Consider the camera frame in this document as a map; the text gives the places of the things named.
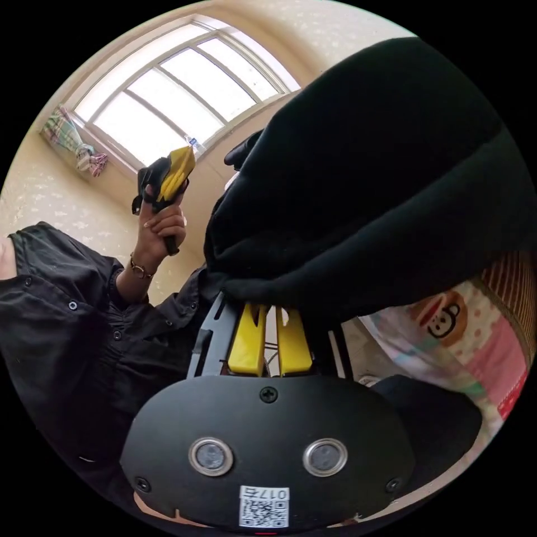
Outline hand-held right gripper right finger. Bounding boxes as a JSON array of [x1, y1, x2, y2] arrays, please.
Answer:
[[276, 308, 314, 376]]

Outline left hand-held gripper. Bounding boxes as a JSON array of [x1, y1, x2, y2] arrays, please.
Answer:
[[131, 146, 196, 256]]

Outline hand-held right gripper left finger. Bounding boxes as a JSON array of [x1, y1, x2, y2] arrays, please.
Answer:
[[228, 303, 269, 375]]

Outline black long pants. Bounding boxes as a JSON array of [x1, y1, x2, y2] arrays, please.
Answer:
[[203, 36, 522, 324]]

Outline person's left forearm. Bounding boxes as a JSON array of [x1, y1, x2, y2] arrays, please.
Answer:
[[114, 253, 158, 304]]

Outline person's left hand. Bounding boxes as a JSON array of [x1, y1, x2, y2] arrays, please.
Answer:
[[129, 202, 188, 274]]

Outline person's right hand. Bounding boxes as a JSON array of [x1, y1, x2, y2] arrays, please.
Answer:
[[132, 491, 178, 522]]

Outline window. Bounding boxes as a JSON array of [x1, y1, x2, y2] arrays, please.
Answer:
[[63, 15, 304, 173]]

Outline plaid tied curtain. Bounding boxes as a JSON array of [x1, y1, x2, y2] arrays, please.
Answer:
[[40, 105, 109, 180]]

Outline person's body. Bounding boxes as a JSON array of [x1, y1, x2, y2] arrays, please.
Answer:
[[0, 221, 235, 519]]

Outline bed with printed sheet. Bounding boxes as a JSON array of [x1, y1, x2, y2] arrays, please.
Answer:
[[359, 251, 534, 428]]

